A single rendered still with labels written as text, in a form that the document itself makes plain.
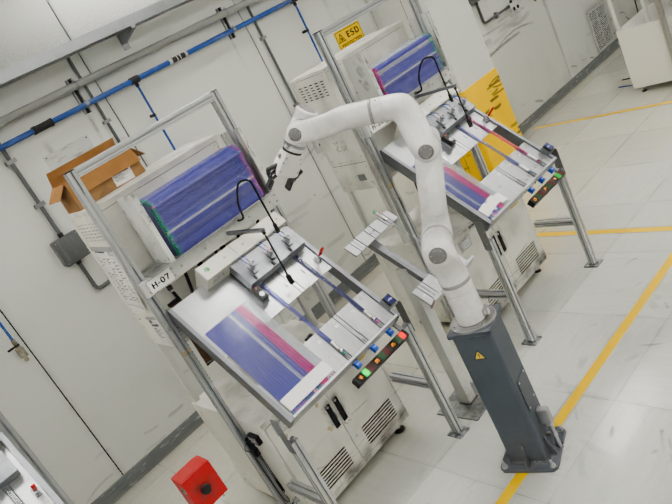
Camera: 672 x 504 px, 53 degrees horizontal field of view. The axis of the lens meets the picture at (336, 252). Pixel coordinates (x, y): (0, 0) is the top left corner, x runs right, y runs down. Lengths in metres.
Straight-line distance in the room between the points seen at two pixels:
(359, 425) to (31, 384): 1.96
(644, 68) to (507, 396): 4.53
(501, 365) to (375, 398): 0.84
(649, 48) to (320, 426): 4.77
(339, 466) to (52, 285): 2.02
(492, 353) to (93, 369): 2.56
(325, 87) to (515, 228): 1.40
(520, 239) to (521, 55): 3.45
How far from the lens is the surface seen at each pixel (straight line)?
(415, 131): 2.33
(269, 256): 2.97
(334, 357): 2.80
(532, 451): 2.99
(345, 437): 3.25
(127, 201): 2.83
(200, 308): 2.90
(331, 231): 5.20
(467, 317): 2.63
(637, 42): 6.76
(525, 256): 4.18
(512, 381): 2.76
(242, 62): 4.96
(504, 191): 3.62
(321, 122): 2.33
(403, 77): 3.75
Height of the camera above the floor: 2.02
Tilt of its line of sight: 19 degrees down
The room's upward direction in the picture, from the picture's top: 28 degrees counter-clockwise
